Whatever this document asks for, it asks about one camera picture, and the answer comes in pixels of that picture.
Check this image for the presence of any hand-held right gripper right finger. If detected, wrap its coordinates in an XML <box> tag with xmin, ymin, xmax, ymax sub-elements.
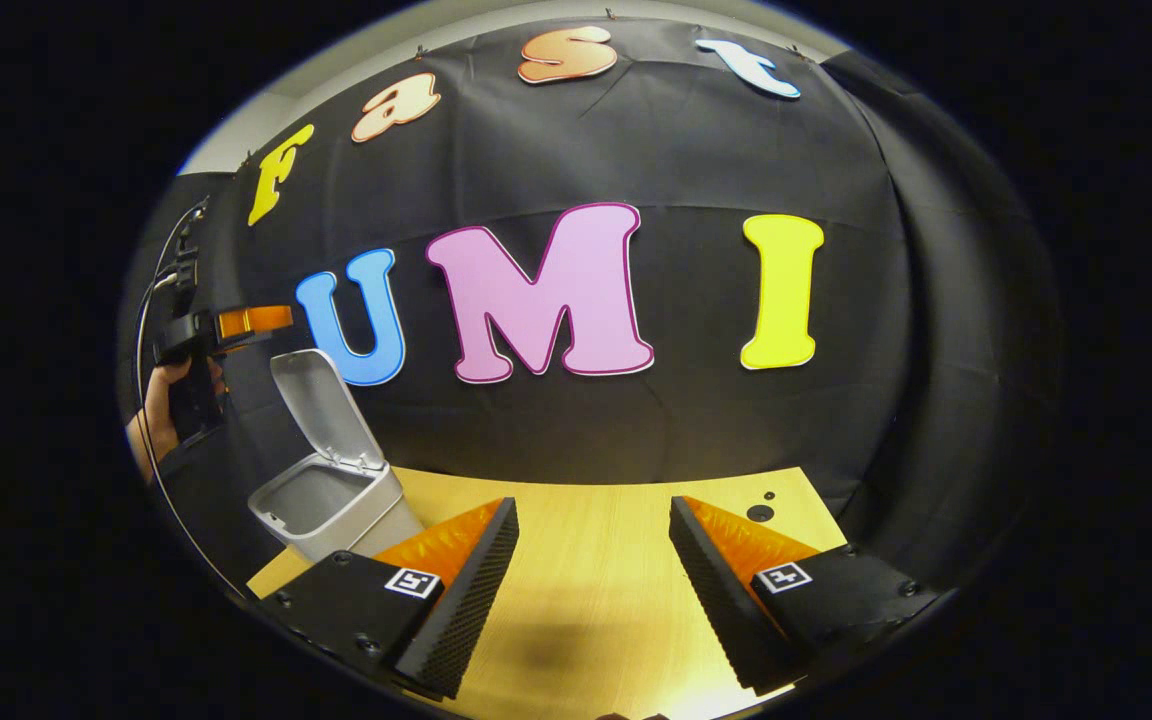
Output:
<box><xmin>669</xmin><ymin>495</ymin><xmax>942</xmax><ymax>698</ymax></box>

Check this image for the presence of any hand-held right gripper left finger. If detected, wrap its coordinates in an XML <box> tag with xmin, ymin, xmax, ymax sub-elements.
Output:
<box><xmin>254</xmin><ymin>497</ymin><xmax>520</xmax><ymax>701</ymax></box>

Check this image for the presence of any grey desktop garbage bin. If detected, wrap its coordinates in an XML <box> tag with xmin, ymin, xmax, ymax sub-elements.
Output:
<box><xmin>247</xmin><ymin>349</ymin><xmax>425</xmax><ymax>563</ymax></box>

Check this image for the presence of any wooden desktop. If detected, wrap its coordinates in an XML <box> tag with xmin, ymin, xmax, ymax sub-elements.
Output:
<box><xmin>246</xmin><ymin>465</ymin><xmax>849</xmax><ymax>720</ymax></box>

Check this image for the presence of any black backdrop cloth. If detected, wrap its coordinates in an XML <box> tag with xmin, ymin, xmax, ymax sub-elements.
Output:
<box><xmin>118</xmin><ymin>15</ymin><xmax>1062</xmax><ymax>601</ymax></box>

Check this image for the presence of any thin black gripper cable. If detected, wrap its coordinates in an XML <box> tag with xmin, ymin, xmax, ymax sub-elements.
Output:
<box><xmin>133</xmin><ymin>198</ymin><xmax>242</xmax><ymax>599</ymax></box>

